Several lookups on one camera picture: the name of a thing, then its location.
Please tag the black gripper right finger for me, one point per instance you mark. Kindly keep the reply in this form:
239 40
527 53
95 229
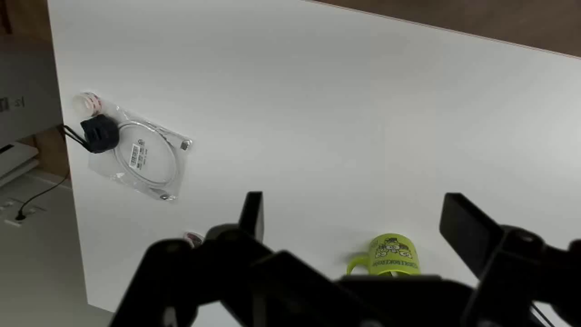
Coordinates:
469 231

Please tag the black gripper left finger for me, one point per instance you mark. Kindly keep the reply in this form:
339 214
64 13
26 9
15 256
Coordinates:
251 218

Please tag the yellow-green printed mug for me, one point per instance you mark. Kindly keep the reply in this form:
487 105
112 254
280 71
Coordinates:
388 254

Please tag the white device on shelf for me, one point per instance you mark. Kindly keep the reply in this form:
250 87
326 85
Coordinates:
15 160

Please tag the clear bag with cable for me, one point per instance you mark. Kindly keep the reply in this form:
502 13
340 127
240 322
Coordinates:
150 156

